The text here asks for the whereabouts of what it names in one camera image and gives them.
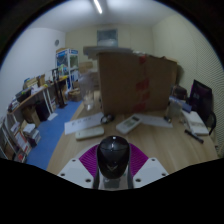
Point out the large brown cardboard box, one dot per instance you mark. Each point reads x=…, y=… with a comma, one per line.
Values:
x=133, y=83

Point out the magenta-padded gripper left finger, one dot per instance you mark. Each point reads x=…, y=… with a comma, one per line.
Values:
x=78, y=172

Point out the ceiling tube light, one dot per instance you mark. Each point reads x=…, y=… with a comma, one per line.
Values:
x=97, y=6

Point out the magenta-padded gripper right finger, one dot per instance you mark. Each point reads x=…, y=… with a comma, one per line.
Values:
x=150, y=171

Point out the white remote control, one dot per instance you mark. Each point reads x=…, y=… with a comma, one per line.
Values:
x=128, y=124
x=90, y=133

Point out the cluttered shelf unit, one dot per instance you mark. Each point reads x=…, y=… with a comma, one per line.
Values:
x=23, y=113

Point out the round wall clock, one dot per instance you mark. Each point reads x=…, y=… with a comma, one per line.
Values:
x=56, y=42

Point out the white paper sheet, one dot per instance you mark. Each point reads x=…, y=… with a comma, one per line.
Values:
x=155, y=120
x=81, y=122

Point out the wall window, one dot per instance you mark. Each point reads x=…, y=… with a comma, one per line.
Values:
x=107, y=37

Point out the black office chair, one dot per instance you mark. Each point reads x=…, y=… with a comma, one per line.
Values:
x=201, y=100

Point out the clear plastic container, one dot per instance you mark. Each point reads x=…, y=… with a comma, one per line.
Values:
x=88, y=90

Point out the black computer mouse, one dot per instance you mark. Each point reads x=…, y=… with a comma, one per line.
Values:
x=112, y=155

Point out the white book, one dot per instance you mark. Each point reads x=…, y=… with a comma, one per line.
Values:
x=196, y=122

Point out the blue and white cabinet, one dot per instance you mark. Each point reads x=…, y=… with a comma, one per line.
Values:
x=66, y=65

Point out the dark pen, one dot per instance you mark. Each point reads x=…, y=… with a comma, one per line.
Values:
x=194, y=136

